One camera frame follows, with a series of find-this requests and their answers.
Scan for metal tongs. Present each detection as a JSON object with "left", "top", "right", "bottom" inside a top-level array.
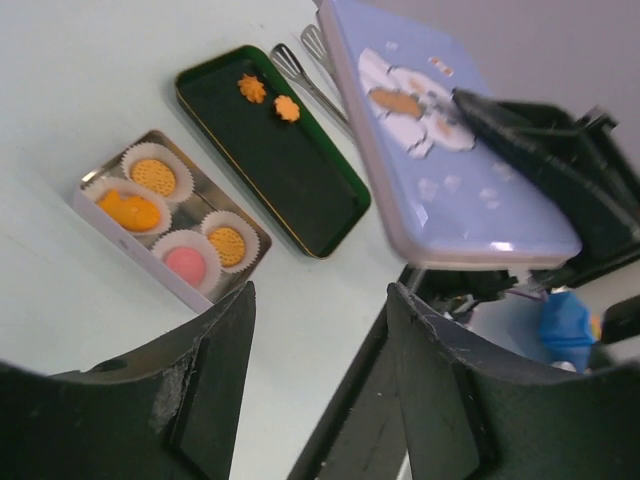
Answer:
[{"left": 269, "top": 24, "right": 353, "bottom": 137}]

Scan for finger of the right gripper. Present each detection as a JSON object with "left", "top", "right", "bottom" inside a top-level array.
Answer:
[{"left": 452, "top": 88, "right": 640, "bottom": 216}]

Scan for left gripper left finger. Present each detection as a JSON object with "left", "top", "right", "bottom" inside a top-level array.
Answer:
[{"left": 1, "top": 283, "right": 256, "bottom": 479}]

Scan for white paper cup front-right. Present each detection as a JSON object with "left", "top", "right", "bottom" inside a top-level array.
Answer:
[{"left": 200, "top": 211, "right": 261, "bottom": 273}]

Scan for brown flower cookie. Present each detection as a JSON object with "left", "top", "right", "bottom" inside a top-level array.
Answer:
[{"left": 273, "top": 95, "right": 301, "bottom": 123}]

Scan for silver tin lid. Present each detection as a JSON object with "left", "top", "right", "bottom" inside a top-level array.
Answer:
[{"left": 317, "top": 1, "right": 581, "bottom": 270}]

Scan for round orange cookie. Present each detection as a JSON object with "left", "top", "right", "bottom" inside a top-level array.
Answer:
[
  {"left": 208, "top": 226, "right": 246, "bottom": 268},
  {"left": 130, "top": 158, "right": 176, "bottom": 197}
]

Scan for white paper cup back-left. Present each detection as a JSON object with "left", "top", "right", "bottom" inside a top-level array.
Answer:
[{"left": 83, "top": 177, "right": 172, "bottom": 236}]

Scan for pink round cookie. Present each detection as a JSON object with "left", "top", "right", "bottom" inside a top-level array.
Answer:
[{"left": 164, "top": 247, "right": 207, "bottom": 288}]

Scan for white paper cup front-left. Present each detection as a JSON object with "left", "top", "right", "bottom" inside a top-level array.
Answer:
[{"left": 151, "top": 230, "right": 222, "bottom": 296}]

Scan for white paper cup back-right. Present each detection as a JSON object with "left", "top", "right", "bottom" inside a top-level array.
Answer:
[{"left": 120, "top": 142, "right": 194, "bottom": 203}]

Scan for black tray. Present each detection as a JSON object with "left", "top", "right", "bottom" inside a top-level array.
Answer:
[{"left": 175, "top": 45, "right": 371, "bottom": 259}]

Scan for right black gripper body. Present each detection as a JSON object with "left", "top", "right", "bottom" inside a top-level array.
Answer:
[{"left": 428, "top": 102, "right": 639, "bottom": 366}]

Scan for orange pineapple cookie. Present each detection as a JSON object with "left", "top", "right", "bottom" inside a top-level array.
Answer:
[{"left": 97, "top": 189, "right": 161, "bottom": 232}]

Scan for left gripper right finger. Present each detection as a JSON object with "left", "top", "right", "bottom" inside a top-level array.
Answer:
[{"left": 387, "top": 283, "right": 639, "bottom": 479}]

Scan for lavender cookie tin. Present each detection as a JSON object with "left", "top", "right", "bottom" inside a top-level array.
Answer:
[{"left": 73, "top": 130, "right": 272, "bottom": 313}]

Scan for brown star cookie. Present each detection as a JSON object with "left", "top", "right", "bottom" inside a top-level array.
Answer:
[{"left": 237, "top": 74, "right": 267, "bottom": 104}]

